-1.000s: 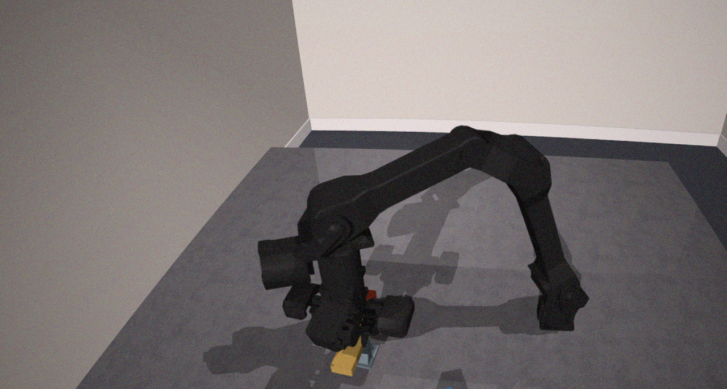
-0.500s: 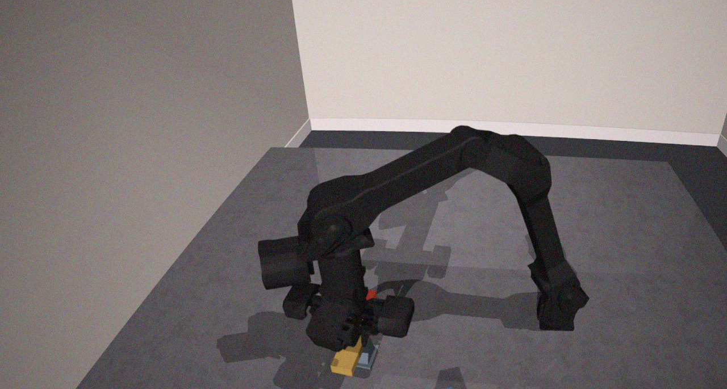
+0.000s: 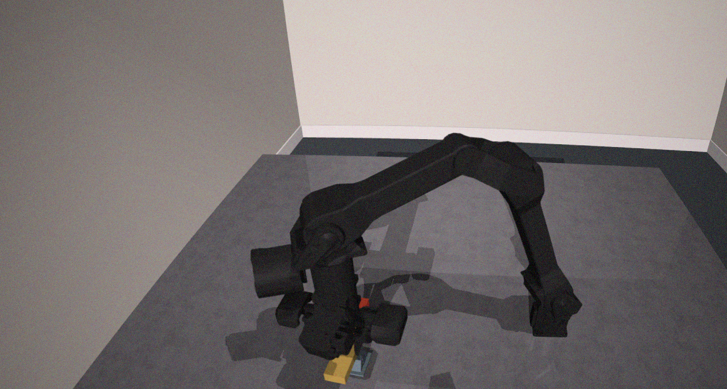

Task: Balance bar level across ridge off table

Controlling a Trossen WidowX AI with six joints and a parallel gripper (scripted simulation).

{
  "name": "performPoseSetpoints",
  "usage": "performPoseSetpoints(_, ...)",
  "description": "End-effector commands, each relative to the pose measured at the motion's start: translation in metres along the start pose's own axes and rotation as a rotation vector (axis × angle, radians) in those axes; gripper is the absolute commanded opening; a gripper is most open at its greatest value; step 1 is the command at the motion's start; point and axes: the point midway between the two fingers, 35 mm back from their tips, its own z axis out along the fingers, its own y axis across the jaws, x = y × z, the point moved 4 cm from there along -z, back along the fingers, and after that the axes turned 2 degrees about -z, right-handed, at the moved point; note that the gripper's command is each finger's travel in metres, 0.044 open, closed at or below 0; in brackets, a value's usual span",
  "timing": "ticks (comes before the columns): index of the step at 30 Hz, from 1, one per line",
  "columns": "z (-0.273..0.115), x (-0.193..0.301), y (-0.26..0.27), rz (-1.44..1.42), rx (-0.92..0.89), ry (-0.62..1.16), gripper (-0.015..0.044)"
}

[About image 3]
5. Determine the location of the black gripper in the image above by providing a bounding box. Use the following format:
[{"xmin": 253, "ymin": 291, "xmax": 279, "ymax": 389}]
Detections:
[{"xmin": 275, "ymin": 274, "xmax": 408, "ymax": 355}]

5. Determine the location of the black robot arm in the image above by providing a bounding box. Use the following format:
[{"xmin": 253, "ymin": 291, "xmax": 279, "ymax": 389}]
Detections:
[{"xmin": 250, "ymin": 133, "xmax": 582, "ymax": 361}]

